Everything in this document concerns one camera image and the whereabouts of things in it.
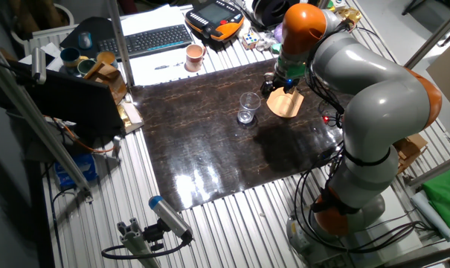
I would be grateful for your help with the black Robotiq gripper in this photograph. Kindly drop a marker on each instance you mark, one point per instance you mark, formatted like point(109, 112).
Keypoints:
point(288, 80)

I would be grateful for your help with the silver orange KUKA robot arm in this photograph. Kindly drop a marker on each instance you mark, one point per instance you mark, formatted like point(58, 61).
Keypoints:
point(377, 104)

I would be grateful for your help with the wooden cup rack with hooks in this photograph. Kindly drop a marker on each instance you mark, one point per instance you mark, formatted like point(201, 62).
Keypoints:
point(284, 106)

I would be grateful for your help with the brown wooden cup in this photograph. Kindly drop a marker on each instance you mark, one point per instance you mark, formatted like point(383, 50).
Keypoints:
point(106, 57)

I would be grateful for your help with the green gripper mounting flange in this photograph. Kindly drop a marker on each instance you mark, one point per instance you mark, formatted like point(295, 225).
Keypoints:
point(293, 69)

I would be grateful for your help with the clear crumpled plastic bag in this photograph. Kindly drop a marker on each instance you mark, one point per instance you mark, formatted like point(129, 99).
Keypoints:
point(265, 44)

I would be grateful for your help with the purple plastic object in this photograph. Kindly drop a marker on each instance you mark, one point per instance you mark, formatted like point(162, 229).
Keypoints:
point(278, 32)

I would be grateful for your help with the black filament spool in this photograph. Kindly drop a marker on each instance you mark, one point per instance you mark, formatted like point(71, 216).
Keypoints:
point(269, 11)

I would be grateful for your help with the gold shiny object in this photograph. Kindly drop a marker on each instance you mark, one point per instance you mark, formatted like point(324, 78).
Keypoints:
point(349, 15)

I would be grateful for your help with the pink ceramic mug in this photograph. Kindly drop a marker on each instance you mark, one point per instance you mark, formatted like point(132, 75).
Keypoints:
point(193, 57)

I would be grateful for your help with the orange black teach pendant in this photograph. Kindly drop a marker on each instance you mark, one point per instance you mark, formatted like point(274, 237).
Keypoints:
point(213, 15)

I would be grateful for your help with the dark marble pattern mat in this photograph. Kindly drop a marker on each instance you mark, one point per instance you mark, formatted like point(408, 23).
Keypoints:
point(195, 141)

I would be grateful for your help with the white paper sheets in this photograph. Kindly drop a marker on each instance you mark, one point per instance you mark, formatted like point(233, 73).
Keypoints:
point(161, 74)

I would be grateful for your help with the small cardboard box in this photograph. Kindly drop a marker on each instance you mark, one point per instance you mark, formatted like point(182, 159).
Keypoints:
point(408, 149)

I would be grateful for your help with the black computer keyboard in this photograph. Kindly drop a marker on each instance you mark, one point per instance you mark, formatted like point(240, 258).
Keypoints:
point(150, 40)

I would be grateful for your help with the brown cardboard board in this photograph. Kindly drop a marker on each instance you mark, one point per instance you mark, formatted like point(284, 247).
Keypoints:
point(449, 78)

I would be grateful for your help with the box with gold packets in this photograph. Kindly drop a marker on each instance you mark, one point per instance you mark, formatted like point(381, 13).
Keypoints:
point(129, 115)

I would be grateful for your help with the wooden mug stand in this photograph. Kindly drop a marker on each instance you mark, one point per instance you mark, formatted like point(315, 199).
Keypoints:
point(109, 78)

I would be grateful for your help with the white rolled sheet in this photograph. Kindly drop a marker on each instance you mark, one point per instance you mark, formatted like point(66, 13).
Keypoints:
point(431, 216)

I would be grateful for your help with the green cloth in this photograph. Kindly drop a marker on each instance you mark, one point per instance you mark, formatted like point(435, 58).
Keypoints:
point(446, 197)

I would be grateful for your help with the black mouse pad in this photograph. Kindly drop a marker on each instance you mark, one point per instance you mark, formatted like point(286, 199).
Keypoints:
point(100, 27)

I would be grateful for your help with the green mug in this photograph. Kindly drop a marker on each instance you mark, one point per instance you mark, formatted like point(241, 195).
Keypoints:
point(85, 67)

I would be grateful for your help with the grey computer mouse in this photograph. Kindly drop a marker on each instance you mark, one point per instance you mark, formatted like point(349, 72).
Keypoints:
point(85, 40)

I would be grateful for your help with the black monitor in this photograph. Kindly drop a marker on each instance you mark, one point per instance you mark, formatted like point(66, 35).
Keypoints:
point(72, 100)

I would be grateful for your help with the blue tissue pack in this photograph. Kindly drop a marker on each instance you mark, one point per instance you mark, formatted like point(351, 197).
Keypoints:
point(77, 167)

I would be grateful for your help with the white ribbed panel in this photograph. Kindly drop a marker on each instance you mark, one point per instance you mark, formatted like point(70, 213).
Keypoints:
point(46, 39)

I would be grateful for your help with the long slanted aluminium beam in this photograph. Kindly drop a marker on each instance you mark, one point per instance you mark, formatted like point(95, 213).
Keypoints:
point(35, 119)

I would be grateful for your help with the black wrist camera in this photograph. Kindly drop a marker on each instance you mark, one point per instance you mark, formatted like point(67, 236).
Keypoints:
point(267, 87)

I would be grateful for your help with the aluminium frame bar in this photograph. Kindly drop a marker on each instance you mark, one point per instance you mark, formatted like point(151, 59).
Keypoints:
point(434, 37)
point(436, 169)

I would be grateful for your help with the silver camera with blue cap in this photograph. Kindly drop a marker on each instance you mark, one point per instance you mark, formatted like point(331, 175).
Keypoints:
point(170, 216)

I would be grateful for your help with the upright aluminium post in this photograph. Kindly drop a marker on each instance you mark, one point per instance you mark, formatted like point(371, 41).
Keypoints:
point(120, 41)

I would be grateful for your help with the short aluminium profile camera mount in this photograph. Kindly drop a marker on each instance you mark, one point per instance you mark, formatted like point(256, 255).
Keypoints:
point(135, 242)

